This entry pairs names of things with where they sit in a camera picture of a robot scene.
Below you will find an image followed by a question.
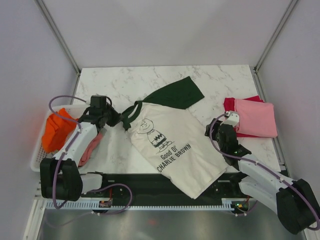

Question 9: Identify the cream and green Charlie Brown shirt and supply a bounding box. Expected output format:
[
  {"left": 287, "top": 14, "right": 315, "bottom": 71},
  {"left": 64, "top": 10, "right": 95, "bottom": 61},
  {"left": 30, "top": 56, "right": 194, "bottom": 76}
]
[{"left": 122, "top": 76, "right": 227, "bottom": 199}]

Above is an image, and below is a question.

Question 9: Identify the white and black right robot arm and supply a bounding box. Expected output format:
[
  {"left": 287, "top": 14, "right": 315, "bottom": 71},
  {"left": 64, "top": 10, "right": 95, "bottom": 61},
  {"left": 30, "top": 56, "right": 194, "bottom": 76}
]
[{"left": 205, "top": 113, "right": 320, "bottom": 235}]

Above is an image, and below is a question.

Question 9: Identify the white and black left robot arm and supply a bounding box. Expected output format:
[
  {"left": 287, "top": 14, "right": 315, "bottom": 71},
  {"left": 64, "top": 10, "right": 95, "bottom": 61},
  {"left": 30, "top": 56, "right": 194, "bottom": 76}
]
[{"left": 39, "top": 95, "right": 122, "bottom": 201}]

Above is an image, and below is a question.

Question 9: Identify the crimson folded t shirt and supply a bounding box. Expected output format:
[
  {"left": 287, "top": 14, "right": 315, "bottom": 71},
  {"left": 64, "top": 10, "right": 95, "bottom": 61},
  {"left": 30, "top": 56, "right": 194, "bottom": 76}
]
[{"left": 223, "top": 95, "right": 264, "bottom": 138}]

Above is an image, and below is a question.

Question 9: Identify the light pink folded t shirt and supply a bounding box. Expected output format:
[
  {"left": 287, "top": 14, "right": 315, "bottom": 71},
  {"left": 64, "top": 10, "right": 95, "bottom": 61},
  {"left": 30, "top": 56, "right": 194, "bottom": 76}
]
[{"left": 234, "top": 98, "right": 278, "bottom": 138}]

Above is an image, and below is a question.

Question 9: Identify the salmon pink t shirt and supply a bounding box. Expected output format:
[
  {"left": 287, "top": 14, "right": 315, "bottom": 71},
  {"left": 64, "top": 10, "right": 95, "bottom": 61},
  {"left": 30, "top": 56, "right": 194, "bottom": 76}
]
[{"left": 78, "top": 132, "right": 103, "bottom": 167}]

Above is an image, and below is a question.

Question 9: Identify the orange t shirt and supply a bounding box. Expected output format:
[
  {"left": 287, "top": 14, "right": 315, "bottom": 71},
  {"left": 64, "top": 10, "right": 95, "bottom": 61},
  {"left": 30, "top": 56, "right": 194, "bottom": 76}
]
[{"left": 41, "top": 113, "right": 77, "bottom": 154}]

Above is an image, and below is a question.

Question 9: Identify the white plastic laundry basket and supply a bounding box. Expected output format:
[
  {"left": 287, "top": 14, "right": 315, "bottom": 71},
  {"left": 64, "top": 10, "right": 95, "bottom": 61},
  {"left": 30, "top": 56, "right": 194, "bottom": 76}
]
[{"left": 30, "top": 104, "right": 88, "bottom": 172}]

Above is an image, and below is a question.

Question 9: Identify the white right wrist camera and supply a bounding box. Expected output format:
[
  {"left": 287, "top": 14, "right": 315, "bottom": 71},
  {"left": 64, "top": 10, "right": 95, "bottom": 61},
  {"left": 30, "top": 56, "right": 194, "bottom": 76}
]
[{"left": 222, "top": 111, "right": 240, "bottom": 128}]

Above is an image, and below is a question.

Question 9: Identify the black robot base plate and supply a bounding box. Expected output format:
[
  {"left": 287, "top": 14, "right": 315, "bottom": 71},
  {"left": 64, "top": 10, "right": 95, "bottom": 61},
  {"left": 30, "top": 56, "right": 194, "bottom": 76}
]
[{"left": 82, "top": 173, "right": 253, "bottom": 205}]

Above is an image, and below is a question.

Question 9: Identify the white slotted cable duct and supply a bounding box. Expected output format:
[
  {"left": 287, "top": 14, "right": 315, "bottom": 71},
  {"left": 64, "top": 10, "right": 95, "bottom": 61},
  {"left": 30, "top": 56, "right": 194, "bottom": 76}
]
[{"left": 46, "top": 198, "right": 261, "bottom": 210}]

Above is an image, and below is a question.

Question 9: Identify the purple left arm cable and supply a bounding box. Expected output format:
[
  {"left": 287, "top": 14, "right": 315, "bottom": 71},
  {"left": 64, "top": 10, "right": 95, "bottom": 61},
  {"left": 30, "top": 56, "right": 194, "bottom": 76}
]
[{"left": 48, "top": 94, "right": 133, "bottom": 215}]

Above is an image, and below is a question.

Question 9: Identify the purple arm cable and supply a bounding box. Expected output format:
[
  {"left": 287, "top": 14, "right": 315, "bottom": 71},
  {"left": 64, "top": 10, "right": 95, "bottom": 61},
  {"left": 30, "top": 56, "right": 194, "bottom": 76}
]
[
  {"left": 209, "top": 113, "right": 320, "bottom": 231},
  {"left": 48, "top": 94, "right": 133, "bottom": 215}
]

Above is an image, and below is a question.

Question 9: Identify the left aluminium frame post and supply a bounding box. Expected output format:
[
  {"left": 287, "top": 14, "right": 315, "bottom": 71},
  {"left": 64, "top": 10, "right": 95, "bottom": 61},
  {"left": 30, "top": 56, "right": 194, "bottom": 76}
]
[{"left": 34, "top": 0, "right": 81, "bottom": 77}]

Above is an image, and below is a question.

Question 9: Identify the aluminium frame post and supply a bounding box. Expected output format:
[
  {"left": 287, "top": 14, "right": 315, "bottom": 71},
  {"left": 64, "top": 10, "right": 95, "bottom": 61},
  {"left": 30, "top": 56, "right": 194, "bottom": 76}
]
[
  {"left": 251, "top": 0, "right": 300, "bottom": 75},
  {"left": 34, "top": 0, "right": 81, "bottom": 77}
]

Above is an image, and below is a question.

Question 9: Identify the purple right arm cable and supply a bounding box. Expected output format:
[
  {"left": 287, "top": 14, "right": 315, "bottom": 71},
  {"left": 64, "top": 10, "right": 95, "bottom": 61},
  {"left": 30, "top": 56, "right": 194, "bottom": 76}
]
[{"left": 209, "top": 113, "right": 320, "bottom": 231}]

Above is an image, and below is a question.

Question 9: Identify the right aluminium frame post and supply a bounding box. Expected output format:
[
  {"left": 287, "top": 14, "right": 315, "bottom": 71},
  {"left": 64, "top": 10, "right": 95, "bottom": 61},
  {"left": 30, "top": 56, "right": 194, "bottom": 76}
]
[{"left": 251, "top": 0, "right": 300, "bottom": 75}]

